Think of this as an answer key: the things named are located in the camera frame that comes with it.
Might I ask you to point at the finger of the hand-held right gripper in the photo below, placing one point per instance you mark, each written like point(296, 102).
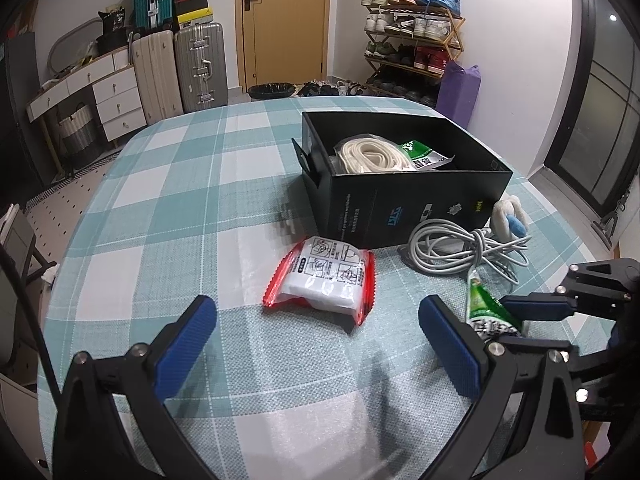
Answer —
point(537, 307)

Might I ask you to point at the red white sealed packet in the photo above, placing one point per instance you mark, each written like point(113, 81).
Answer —
point(320, 280)

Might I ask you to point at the white blue plush toy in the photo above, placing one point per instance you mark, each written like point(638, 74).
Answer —
point(505, 217)

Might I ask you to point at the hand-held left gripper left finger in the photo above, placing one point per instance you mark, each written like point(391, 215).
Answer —
point(185, 342)

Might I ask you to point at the dark grey cabinet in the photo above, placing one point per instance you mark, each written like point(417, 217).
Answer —
point(20, 110)

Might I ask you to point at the teal checkered tablecloth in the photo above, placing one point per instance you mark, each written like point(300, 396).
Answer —
point(175, 210)

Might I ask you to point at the beige suitcase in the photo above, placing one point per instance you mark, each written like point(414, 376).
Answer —
point(155, 80)

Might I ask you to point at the silver suitcase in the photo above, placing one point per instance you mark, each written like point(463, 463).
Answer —
point(200, 70)

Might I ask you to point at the black framed glass door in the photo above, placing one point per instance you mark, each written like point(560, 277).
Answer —
point(600, 110)

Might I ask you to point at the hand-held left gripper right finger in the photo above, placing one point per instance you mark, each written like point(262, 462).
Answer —
point(450, 350)

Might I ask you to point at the black paper bag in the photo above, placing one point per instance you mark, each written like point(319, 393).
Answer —
point(112, 21)

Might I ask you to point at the black cardboard box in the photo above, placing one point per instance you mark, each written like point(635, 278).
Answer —
point(400, 210)

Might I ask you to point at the yellow wooden door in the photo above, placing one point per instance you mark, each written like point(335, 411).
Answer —
point(285, 35)

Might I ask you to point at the pile of sandals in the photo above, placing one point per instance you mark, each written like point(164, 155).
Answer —
point(330, 89)

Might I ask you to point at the white drawer dresser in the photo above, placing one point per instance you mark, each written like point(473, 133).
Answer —
point(120, 100)

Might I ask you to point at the grey chair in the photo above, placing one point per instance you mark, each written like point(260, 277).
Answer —
point(20, 250)

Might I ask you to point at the oval white framed mirror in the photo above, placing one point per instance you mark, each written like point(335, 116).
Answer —
point(70, 45)

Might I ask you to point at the wooden shoe rack with shoes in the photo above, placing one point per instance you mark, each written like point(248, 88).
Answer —
point(410, 25)

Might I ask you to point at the green white plastic packet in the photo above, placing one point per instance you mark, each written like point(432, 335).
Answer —
point(487, 305)
point(422, 155)

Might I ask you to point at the grey laundry basket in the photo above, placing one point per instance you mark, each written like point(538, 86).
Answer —
point(77, 130)

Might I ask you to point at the purple fabric bag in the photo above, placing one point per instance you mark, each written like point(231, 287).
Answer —
point(460, 95)

